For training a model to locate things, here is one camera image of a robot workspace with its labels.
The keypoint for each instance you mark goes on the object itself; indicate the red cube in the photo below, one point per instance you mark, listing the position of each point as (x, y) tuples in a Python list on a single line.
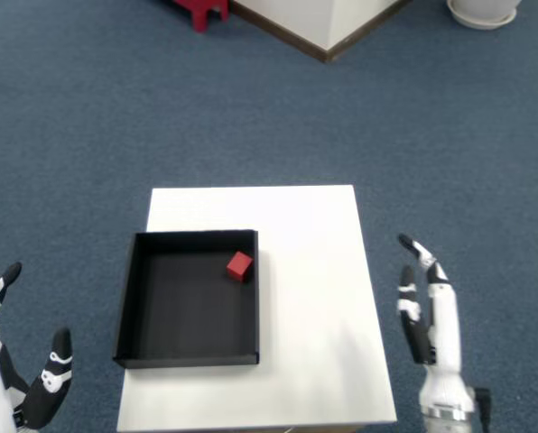
[(239, 266)]

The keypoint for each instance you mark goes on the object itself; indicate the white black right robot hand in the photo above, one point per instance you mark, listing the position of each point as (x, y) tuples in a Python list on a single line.
[(445, 338)]

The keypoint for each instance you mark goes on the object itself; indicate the red plastic stool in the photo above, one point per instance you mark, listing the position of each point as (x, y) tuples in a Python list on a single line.
[(203, 9)]

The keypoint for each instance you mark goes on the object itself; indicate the white pot saucer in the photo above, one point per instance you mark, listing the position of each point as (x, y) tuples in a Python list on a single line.
[(479, 22)]

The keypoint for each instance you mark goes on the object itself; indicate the white plant pot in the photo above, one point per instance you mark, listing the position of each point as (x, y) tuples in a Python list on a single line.
[(483, 5)]

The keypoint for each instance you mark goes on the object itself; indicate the black open box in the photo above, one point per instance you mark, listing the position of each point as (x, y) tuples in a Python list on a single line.
[(183, 311)]

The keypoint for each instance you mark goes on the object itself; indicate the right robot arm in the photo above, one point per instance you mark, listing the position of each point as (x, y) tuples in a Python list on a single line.
[(445, 419)]

